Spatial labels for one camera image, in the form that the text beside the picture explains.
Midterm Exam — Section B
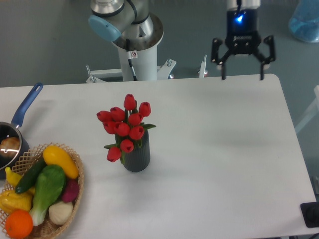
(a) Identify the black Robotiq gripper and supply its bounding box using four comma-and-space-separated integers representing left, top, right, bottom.
211, 7, 276, 81

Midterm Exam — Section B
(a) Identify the red tulip bouquet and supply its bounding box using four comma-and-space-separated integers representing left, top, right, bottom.
96, 94, 156, 164

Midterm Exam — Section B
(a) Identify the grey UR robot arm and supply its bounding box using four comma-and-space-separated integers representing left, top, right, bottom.
88, 0, 276, 81

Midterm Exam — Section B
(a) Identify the dark grey ribbed vase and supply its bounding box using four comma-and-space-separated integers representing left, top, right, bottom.
115, 131, 151, 172

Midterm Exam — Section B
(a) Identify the blue plastic bag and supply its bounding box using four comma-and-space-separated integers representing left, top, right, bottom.
289, 0, 319, 43

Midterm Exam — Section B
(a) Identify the black device at edge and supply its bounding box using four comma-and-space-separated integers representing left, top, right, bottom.
300, 202, 319, 228

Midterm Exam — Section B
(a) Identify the yellow squash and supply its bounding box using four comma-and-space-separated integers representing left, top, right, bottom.
43, 145, 79, 179

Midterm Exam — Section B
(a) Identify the purple red onion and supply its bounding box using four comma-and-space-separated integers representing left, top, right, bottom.
61, 179, 80, 203

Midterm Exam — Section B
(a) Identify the green bok choy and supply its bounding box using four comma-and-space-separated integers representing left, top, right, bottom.
29, 165, 66, 227

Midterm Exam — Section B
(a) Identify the white garlic bulb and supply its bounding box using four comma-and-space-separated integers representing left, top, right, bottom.
48, 201, 73, 225

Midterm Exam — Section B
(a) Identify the brown bread roll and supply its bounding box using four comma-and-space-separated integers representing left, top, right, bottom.
0, 137, 20, 157

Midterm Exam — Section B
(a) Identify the green cucumber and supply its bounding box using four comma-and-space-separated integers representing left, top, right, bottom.
15, 158, 47, 194

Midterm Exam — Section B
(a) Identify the yellow banana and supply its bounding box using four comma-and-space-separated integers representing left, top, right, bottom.
5, 167, 22, 188

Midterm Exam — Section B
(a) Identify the yellow bell pepper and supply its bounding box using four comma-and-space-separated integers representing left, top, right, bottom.
0, 190, 32, 214

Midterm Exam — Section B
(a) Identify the orange fruit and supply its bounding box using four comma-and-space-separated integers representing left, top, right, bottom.
5, 210, 33, 239

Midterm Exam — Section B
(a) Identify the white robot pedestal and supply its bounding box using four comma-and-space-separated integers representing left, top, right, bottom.
86, 45, 176, 83

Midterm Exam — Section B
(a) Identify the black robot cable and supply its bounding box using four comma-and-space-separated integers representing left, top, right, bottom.
125, 39, 138, 81

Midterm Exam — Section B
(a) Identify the blue handled saucepan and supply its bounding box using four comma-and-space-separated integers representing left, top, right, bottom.
0, 83, 43, 180

